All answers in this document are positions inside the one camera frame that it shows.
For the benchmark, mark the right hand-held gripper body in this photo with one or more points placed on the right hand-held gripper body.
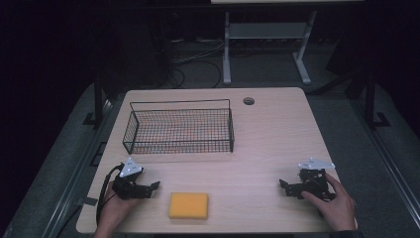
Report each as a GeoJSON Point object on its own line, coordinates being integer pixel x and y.
{"type": "Point", "coordinates": [313, 181]}

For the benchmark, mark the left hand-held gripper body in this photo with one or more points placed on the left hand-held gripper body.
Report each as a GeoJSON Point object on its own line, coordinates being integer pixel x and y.
{"type": "Point", "coordinates": [127, 190]}

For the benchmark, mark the yellow sponge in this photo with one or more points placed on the yellow sponge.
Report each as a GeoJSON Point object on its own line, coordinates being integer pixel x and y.
{"type": "Point", "coordinates": [188, 205]}

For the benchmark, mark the person's left hand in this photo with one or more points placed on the person's left hand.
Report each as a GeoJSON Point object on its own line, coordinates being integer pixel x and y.
{"type": "Point", "coordinates": [114, 211]}

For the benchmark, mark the person's right hand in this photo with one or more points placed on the person's right hand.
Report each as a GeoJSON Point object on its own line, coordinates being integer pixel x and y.
{"type": "Point", "coordinates": [333, 206]}

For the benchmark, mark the grey tape strip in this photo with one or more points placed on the grey tape strip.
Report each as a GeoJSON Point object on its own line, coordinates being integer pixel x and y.
{"type": "Point", "coordinates": [87, 201]}

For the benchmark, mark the black metal stand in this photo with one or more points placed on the black metal stand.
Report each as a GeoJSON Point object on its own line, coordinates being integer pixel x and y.
{"type": "Point", "coordinates": [371, 102]}
{"type": "Point", "coordinates": [98, 99]}

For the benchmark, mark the aluminium floor rail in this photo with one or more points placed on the aluminium floor rail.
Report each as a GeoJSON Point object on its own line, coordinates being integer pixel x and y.
{"type": "Point", "coordinates": [71, 178]}
{"type": "Point", "coordinates": [386, 158]}

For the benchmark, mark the white metal table frame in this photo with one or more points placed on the white metal table frame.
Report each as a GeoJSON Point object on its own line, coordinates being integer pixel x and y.
{"type": "Point", "coordinates": [267, 31]}

